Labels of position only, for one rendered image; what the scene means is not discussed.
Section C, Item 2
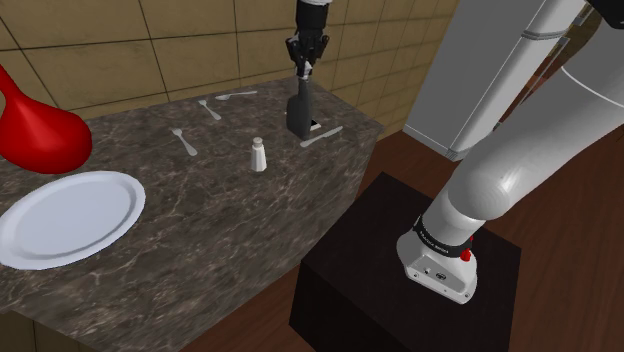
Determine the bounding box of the black robot stand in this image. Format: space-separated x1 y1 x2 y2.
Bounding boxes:
288 170 523 352

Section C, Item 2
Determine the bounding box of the grey refrigerator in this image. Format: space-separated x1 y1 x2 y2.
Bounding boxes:
402 0 586 163

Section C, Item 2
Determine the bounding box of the white plate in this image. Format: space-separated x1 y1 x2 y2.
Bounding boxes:
0 169 147 271

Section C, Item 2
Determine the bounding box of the white salt shaker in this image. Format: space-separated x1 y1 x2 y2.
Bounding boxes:
249 136 268 173

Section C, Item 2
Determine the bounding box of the red vase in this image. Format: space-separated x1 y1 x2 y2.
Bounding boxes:
0 63 94 176

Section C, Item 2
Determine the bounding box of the dark grey bottle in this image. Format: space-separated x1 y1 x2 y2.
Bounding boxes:
285 75 316 142

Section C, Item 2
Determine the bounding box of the white knife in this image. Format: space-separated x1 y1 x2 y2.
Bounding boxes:
299 125 344 149

